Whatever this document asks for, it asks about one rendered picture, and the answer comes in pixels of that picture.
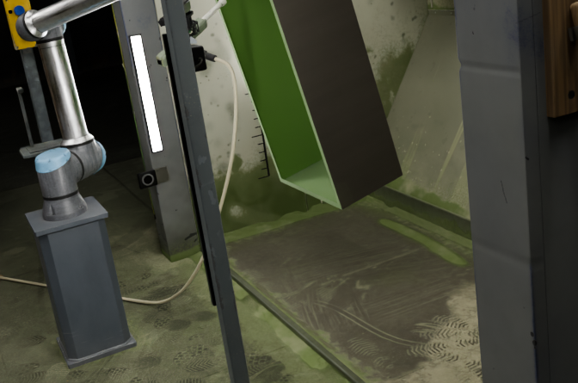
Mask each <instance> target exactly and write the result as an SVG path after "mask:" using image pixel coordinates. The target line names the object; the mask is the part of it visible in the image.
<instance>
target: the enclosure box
mask: <svg viewBox="0 0 578 383"><path fill-rule="evenodd" d="M215 2H216V4H217V3H218V0H215ZM218 11H219V14H220V15H221V18H222V21H223V24H224V27H225V30H226V33H227V34H228V37H229V40H230V43H231V46H232V49H233V52H234V54H235V56H236V59H237V63H238V65H239V68H240V71H241V73H242V75H243V80H244V82H245V85H246V87H247V90H248V92H249V96H250V99H251V101H252V104H253V106H254V109H255V113H256V115H257V118H258V121H259V123H260V125H261V130H262V132H263V135H264V137H265V140H266V142H267V146H268V149H269V151H270V154H271V156H272V159H273V161H274V165H275V168H276V170H277V173H278V176H279V178H280V181H281V182H283V183H285V184H287V185H289V186H291V187H293V188H296V189H298V190H300V191H302V192H304V193H306V194H308V195H311V196H313V197H315V198H317V199H319V200H321V201H324V202H327V203H329V204H330V205H332V206H334V207H338V208H340V209H341V210H342V209H344V208H346V207H348V206H350V205H352V204H354V203H355V202H356V201H359V200H360V199H362V198H364V197H366V196H367V195H369V194H371V193H372V192H374V191H376V190H378V189H379V188H382V187H383V186H384V185H386V184H388V183H390V182H392V181H394V180H396V179H397V178H398V177H400V176H402V175H403V173H402V169H401V166H400V163H399V160H398V157H397V152H396V149H395V146H394V143H393V139H392V137H391V133H390V129H389V125H388V122H387V119H386V116H385V113H384V108H383V104H382V102H381V99H380V95H379V93H378V87H377V85H376V81H375V78H374V75H373V72H372V67H371V64H370V60H369V58H368V55H367V51H366V46H365V43H364V41H363V37H362V34H361V31H360V26H359V23H358V20H357V16H356V14H355V10H354V6H353V2H352V0H226V5H225V6H223V7H221V8H220V9H219V10H218Z"/></svg>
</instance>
